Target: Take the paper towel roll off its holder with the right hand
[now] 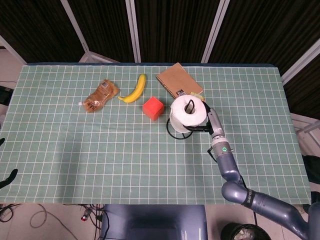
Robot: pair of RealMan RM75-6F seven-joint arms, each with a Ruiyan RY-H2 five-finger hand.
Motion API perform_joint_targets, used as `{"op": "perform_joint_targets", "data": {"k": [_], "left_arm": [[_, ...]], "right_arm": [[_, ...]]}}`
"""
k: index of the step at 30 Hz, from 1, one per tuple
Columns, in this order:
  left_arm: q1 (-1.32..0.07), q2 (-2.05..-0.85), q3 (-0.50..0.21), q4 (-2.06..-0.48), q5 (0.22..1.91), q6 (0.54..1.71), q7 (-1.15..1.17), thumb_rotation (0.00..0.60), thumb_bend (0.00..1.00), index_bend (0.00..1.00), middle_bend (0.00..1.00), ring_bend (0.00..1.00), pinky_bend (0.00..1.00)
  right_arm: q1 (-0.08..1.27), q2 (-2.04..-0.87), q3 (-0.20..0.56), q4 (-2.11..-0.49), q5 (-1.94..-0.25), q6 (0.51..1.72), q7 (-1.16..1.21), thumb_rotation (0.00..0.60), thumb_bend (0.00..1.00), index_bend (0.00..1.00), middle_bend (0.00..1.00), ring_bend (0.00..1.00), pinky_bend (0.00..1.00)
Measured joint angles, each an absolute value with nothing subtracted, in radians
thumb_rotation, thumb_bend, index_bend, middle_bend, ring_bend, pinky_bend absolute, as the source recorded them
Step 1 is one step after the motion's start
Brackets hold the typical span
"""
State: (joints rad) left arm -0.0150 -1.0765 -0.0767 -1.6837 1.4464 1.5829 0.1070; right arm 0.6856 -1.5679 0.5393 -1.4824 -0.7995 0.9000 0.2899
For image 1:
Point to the black device on floor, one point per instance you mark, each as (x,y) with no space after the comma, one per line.
(4,95)

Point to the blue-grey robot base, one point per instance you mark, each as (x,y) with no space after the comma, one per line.
(152,222)

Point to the yellow banana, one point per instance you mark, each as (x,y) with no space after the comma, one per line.
(136,91)

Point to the bread in clear wrapper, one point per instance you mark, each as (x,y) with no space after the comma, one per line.
(100,96)

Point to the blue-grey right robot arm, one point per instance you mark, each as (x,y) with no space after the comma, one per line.
(235,172)

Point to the brown spiral notebook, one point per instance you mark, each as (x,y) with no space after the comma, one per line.
(178,81)

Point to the white toilet paper roll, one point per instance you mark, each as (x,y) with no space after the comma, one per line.
(180,117)

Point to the black trash bin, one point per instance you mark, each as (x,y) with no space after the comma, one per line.
(240,232)

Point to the green checked tablecloth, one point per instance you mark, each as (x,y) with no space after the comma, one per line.
(100,155)

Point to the red tipped plug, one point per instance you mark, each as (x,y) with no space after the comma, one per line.
(85,216)

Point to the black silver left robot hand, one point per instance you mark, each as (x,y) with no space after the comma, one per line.
(8,178)

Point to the red cube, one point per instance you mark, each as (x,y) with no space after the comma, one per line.
(153,108)

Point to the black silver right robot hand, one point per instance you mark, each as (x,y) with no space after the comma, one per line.
(215,122)

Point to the green yellow snack packet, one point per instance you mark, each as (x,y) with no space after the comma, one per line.
(196,94)

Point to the white metal rack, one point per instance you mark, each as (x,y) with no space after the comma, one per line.
(306,127)

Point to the black folding partition panel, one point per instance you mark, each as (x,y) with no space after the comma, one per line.
(262,32)
(105,27)
(172,30)
(37,27)
(306,92)

